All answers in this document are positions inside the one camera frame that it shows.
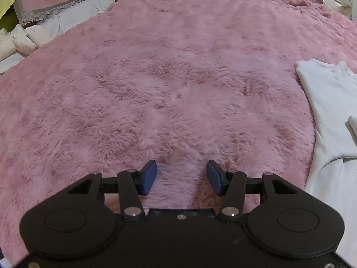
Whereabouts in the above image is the white printed sweatshirt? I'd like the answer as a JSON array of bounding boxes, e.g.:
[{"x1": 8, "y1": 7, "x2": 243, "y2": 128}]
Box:
[{"x1": 295, "y1": 59, "x2": 357, "y2": 267}]

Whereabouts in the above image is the white plush toy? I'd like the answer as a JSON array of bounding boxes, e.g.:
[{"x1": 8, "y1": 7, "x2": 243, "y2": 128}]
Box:
[{"x1": 1, "y1": 24, "x2": 52, "y2": 61}]

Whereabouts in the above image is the pink fluffy blanket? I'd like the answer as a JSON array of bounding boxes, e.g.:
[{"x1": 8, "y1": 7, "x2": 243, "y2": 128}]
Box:
[{"x1": 1, "y1": 0, "x2": 356, "y2": 264}]

